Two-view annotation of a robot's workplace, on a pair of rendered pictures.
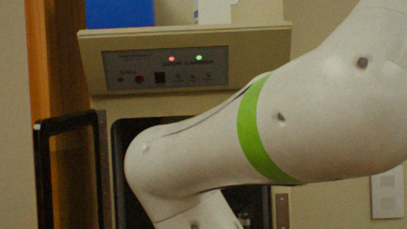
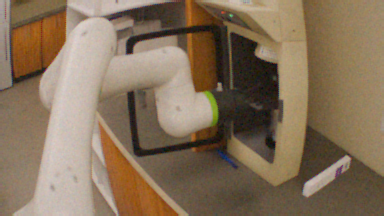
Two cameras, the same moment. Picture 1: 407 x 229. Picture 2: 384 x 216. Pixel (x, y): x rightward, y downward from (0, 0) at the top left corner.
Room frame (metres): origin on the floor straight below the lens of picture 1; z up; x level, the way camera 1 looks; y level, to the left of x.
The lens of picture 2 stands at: (0.61, -1.05, 1.72)
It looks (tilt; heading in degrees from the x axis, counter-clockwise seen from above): 23 degrees down; 64
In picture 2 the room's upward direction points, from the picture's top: 2 degrees counter-clockwise
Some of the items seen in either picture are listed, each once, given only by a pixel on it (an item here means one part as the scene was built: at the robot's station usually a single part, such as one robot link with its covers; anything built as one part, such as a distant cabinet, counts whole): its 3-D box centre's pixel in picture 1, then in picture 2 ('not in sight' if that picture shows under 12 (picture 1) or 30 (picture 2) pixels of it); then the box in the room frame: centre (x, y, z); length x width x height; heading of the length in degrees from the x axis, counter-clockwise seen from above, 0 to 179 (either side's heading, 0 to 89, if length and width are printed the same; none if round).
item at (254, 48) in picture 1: (186, 59); (233, 14); (1.28, 0.02, 1.46); 0.32 x 0.12 x 0.10; 91
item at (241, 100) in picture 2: not in sight; (242, 100); (1.27, 0.00, 1.20); 0.09 x 0.08 x 0.07; 1
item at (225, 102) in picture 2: not in sight; (219, 104); (1.20, 0.00, 1.20); 0.09 x 0.06 x 0.12; 91
